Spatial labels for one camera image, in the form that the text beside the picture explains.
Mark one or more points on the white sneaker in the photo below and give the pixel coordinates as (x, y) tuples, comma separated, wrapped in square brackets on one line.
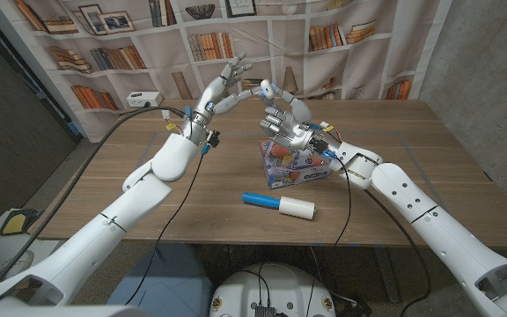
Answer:
[(22, 260)]

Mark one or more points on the white AirPods case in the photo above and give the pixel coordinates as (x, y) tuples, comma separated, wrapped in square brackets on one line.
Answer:
[(267, 89)]

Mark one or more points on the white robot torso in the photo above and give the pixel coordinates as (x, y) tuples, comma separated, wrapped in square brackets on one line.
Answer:
[(280, 290)]

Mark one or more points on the yellow and black floor object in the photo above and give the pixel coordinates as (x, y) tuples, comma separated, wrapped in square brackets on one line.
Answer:
[(13, 223)]

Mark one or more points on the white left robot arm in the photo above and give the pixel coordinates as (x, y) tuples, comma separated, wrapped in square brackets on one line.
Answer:
[(82, 246)]

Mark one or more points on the grey table leg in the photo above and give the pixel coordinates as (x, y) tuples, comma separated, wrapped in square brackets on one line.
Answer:
[(385, 273)]

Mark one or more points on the colourful Snap Circuits box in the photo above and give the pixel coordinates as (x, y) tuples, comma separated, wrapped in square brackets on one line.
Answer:
[(297, 174)]

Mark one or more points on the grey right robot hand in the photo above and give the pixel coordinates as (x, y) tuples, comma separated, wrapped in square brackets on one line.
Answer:
[(293, 130)]

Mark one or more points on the white power strip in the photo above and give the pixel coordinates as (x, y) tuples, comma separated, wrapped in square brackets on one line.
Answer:
[(143, 99)]

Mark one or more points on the printed bookshelf backdrop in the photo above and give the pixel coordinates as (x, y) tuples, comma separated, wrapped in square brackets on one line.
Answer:
[(253, 35)]

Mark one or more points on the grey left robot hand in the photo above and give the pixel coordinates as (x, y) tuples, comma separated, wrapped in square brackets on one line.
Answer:
[(211, 94)]

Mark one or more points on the blue grey stool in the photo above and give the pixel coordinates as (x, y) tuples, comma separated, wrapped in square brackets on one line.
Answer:
[(165, 286)]

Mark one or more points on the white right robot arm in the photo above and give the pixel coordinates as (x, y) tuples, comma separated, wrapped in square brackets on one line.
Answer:
[(447, 238)]

